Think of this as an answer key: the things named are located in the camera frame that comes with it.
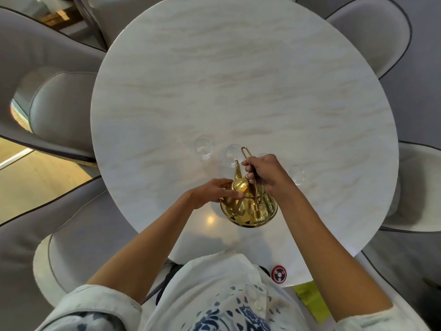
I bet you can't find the gold metal teapot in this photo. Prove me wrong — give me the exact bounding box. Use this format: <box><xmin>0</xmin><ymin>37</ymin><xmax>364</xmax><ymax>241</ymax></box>
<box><xmin>220</xmin><ymin>147</ymin><xmax>279</xmax><ymax>228</ymax></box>

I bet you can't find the grey upholstered chair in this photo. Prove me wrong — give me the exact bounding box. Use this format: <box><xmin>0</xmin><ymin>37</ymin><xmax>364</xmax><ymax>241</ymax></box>
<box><xmin>325</xmin><ymin>0</ymin><xmax>413</xmax><ymax>80</ymax></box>
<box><xmin>354</xmin><ymin>251</ymin><xmax>432</xmax><ymax>331</ymax></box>
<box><xmin>0</xmin><ymin>6</ymin><xmax>107</xmax><ymax>166</ymax></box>
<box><xmin>71</xmin><ymin>0</ymin><xmax>171</xmax><ymax>49</ymax></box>
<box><xmin>378</xmin><ymin>141</ymin><xmax>441</xmax><ymax>234</ymax></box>
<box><xmin>0</xmin><ymin>176</ymin><xmax>174</xmax><ymax>331</ymax></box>

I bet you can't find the black strap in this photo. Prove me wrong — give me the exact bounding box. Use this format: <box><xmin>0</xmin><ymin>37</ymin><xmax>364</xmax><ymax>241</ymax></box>
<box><xmin>141</xmin><ymin>263</ymin><xmax>185</xmax><ymax>306</ymax></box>

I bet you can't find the person's right forearm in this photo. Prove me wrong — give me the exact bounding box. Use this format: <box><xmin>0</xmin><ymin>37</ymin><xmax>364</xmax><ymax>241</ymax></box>
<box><xmin>275</xmin><ymin>184</ymin><xmax>394</xmax><ymax>322</ymax></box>

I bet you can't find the white blue patterned shirt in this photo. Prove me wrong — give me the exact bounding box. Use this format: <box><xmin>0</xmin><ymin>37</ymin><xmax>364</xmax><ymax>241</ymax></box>
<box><xmin>34</xmin><ymin>250</ymin><xmax>431</xmax><ymax>331</ymax></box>

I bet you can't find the yellow-green cloth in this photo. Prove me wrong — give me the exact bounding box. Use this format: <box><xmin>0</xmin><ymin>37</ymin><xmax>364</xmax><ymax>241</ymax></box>
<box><xmin>292</xmin><ymin>281</ymin><xmax>332</xmax><ymax>324</ymax></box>

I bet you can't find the person's left forearm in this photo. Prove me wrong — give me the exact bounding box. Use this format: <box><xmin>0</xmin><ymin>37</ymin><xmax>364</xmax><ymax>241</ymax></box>
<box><xmin>86</xmin><ymin>192</ymin><xmax>198</xmax><ymax>305</ymax></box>

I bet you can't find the red round badge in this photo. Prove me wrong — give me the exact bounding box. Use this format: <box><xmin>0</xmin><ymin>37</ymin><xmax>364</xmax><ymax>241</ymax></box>
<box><xmin>271</xmin><ymin>265</ymin><xmax>287</xmax><ymax>284</ymax></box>

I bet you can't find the small clear glass cup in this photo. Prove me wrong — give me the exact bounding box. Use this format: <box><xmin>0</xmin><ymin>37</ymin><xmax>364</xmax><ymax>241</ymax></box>
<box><xmin>194</xmin><ymin>135</ymin><xmax>215</xmax><ymax>160</ymax></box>
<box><xmin>288</xmin><ymin>166</ymin><xmax>306</xmax><ymax>186</ymax></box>
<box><xmin>225</xmin><ymin>144</ymin><xmax>244</xmax><ymax>168</ymax></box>

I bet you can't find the person's left hand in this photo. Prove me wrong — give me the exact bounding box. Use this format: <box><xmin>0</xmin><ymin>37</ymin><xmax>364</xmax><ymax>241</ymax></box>
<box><xmin>188</xmin><ymin>178</ymin><xmax>245</xmax><ymax>210</ymax></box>

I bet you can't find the person's right hand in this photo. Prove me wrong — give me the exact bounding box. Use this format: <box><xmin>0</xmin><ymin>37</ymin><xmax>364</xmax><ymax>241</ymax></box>
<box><xmin>241</xmin><ymin>154</ymin><xmax>294</xmax><ymax>201</ymax></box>

